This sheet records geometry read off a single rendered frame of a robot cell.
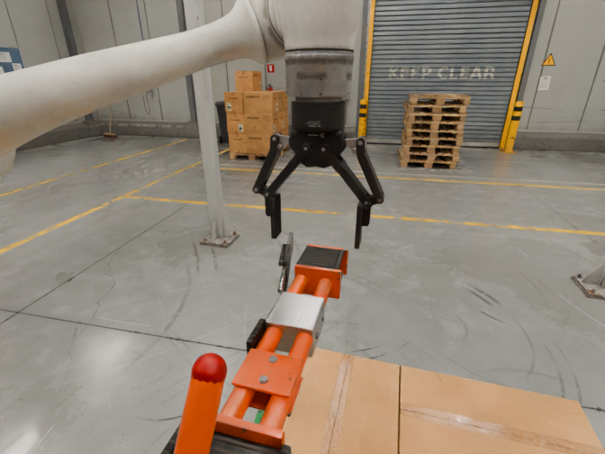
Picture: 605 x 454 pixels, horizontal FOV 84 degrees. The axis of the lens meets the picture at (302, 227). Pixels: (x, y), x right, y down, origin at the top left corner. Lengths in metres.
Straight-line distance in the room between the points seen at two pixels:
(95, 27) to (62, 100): 11.98
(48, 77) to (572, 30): 10.09
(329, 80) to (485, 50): 9.19
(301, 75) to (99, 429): 1.97
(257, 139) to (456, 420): 6.49
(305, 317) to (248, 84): 7.49
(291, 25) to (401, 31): 8.94
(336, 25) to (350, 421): 1.12
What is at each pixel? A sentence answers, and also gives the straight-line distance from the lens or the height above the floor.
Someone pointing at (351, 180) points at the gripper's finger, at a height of 1.43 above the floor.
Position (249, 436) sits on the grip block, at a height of 1.29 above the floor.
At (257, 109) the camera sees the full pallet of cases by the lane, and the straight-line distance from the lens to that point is 7.14.
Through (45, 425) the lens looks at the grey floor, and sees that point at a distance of 2.31.
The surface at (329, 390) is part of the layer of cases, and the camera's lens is 1.34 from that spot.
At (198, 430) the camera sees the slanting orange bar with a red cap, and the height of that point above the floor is 1.37.
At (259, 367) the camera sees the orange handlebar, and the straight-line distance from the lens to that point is 0.39.
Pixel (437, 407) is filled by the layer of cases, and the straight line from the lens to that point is 1.37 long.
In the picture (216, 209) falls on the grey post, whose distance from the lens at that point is 3.51.
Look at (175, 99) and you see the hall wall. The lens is 11.10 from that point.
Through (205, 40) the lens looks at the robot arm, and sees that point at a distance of 0.58.
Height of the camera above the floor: 1.56
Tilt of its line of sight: 24 degrees down
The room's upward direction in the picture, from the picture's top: straight up
